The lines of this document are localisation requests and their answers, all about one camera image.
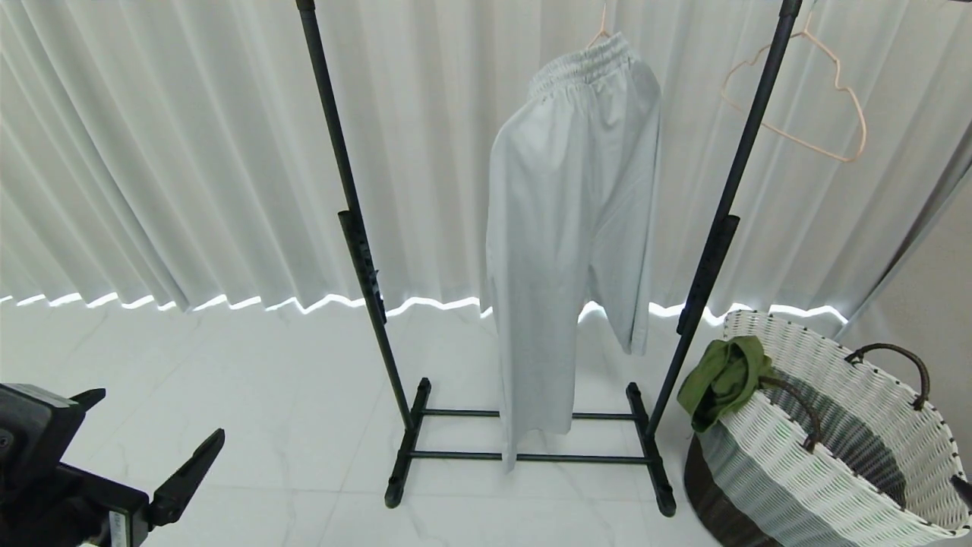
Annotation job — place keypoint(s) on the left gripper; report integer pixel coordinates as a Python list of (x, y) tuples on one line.
[(76, 516)]

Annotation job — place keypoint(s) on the pale grey shorts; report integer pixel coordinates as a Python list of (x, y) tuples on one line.
[(562, 228)]

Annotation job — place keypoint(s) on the pink clothes hanger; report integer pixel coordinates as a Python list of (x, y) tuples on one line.
[(864, 131), (604, 15)]

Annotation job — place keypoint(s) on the white laundry basket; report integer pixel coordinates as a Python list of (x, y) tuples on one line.
[(790, 471)]

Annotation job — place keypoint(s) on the black clothes rack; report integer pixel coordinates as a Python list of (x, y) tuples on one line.
[(361, 251)]

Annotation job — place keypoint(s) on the green garment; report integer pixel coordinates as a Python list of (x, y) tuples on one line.
[(721, 380)]

